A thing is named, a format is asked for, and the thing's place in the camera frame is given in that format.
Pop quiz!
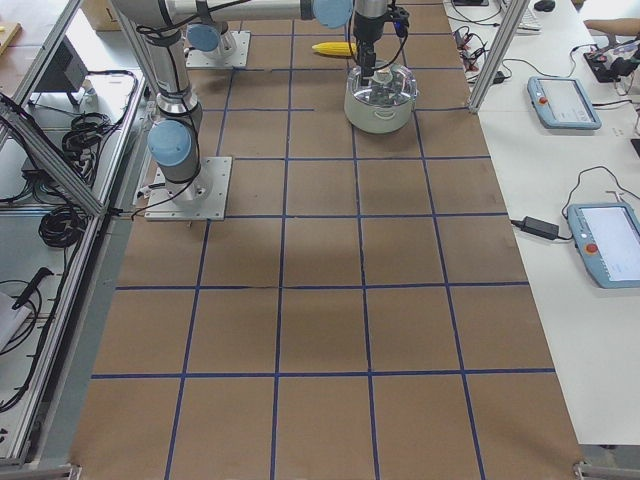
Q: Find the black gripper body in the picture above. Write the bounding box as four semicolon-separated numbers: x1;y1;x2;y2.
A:
353;0;388;42

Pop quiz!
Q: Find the near blue teach pendant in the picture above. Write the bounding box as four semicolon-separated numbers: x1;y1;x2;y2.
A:
567;202;639;289

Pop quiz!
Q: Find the glass pot lid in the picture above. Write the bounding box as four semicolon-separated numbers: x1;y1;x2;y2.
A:
346;64;419;107

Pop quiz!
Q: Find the black cable coil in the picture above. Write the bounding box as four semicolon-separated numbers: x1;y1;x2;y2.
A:
38;204;83;248

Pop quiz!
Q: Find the black computer mouse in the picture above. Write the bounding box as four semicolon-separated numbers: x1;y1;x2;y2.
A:
533;0;556;13

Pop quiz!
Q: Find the far blue teach pendant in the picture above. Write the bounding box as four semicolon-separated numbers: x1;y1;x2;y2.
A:
527;77;602;131

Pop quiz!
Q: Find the black power adapter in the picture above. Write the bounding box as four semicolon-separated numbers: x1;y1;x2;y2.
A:
520;216;559;240

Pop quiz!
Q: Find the aluminium frame post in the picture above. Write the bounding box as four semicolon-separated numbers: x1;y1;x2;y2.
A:
468;0;529;113

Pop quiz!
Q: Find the blue teach pendant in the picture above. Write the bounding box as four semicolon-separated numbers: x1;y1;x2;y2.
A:
527;77;602;131
567;202;639;289

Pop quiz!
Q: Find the pale green cooking pot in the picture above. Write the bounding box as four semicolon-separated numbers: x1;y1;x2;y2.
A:
344;91;416;134

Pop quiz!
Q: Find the brown gridded table mat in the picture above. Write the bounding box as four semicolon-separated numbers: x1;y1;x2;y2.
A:
71;1;581;479

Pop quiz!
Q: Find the electronics board with wires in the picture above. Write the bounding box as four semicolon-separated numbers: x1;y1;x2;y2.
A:
583;40;639;83

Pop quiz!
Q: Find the yellow corn cob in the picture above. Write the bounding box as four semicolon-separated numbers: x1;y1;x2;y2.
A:
312;41;357;58

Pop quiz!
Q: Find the black control box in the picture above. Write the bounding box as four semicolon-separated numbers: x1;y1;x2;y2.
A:
35;36;88;106

